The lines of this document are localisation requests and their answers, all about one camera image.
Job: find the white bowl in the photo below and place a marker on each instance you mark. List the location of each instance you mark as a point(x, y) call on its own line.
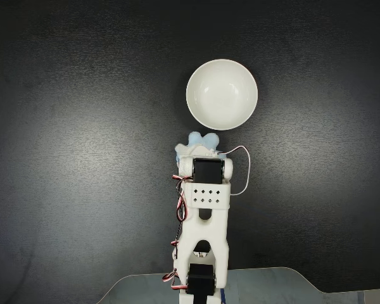
point(221, 95)

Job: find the skyblue plush doll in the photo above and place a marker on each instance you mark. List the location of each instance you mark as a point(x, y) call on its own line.
point(209, 139)

